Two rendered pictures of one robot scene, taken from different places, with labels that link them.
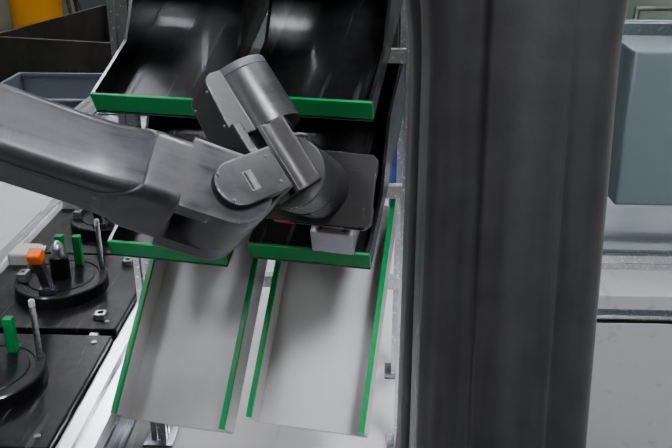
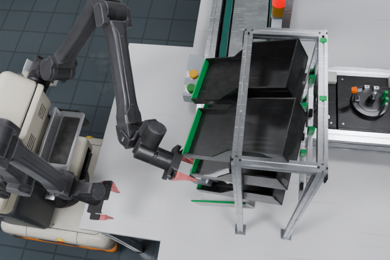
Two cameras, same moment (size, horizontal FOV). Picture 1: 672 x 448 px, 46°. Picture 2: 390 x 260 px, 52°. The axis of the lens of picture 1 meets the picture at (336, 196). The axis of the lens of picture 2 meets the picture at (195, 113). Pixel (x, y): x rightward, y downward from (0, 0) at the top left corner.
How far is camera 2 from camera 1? 1.30 m
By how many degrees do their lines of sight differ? 79
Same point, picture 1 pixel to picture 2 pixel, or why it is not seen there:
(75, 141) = (119, 99)
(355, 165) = (168, 170)
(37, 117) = (119, 90)
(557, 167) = not seen: outside the picture
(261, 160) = (126, 140)
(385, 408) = (261, 226)
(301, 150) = (136, 150)
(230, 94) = (145, 127)
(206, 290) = not seen: hidden behind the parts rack
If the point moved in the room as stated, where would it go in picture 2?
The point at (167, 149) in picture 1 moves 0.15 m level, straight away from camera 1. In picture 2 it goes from (122, 118) to (172, 110)
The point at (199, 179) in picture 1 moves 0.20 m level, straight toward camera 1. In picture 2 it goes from (121, 127) to (56, 136)
